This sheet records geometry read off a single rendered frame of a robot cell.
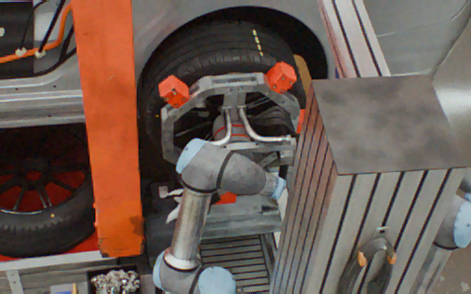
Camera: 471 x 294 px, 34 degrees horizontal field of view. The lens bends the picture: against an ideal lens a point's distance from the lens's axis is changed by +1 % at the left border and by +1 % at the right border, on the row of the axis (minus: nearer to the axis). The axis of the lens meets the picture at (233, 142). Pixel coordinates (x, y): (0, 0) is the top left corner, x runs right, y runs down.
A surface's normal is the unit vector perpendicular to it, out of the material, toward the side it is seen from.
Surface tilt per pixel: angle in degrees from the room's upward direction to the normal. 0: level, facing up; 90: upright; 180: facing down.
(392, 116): 0
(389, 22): 90
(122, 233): 90
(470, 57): 0
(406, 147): 0
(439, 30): 90
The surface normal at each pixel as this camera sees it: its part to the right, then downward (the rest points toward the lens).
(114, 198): 0.17, 0.75
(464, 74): 0.07, -0.66
